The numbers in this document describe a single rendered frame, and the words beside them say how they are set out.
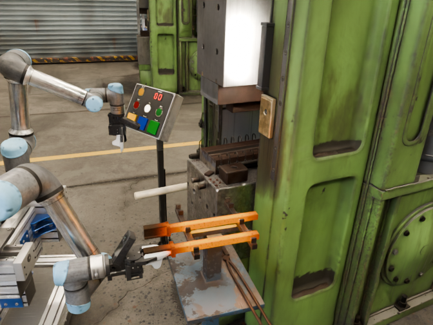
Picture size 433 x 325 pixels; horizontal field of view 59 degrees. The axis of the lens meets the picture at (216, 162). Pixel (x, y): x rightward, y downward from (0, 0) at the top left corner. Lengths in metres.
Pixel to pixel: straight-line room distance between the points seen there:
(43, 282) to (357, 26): 2.07
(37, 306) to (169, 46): 5.11
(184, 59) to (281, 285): 5.19
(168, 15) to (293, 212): 5.30
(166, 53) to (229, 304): 5.57
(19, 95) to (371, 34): 1.63
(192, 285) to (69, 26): 8.47
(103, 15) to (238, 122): 7.68
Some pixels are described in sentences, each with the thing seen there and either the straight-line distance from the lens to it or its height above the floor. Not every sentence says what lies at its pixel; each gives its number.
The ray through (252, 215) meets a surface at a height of 0.97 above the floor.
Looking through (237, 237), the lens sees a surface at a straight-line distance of 1.38.
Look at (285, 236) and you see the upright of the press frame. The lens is 1.76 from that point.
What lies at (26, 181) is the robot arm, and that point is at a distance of 1.28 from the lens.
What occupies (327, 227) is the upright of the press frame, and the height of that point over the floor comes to 0.70.
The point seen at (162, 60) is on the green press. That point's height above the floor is 0.57.
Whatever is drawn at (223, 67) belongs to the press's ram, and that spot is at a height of 1.45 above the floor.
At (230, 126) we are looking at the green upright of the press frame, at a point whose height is 1.05.
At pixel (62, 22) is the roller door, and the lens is 9.62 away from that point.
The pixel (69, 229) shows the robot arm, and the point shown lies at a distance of 1.39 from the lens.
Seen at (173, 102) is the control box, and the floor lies 1.15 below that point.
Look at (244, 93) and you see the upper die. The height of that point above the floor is 1.31.
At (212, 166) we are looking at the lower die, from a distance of 1.92.
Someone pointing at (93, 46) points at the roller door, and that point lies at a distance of 9.69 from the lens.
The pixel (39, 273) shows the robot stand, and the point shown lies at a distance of 2.55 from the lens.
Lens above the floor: 1.78
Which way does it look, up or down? 25 degrees down
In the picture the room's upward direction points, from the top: 2 degrees clockwise
